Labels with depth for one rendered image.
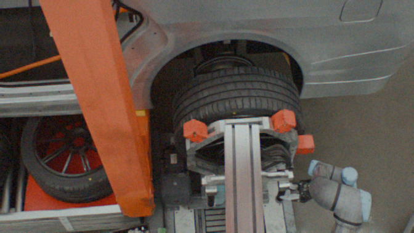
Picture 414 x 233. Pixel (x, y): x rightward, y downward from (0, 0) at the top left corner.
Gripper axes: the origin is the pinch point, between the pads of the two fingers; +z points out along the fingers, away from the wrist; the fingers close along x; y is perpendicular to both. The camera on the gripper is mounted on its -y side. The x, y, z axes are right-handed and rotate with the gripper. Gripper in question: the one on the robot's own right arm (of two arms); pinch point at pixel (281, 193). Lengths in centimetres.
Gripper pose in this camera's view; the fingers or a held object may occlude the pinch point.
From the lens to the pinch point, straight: 267.0
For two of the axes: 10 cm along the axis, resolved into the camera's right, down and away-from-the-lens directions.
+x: 0.8, 8.7, -4.9
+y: 0.0, -4.9, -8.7
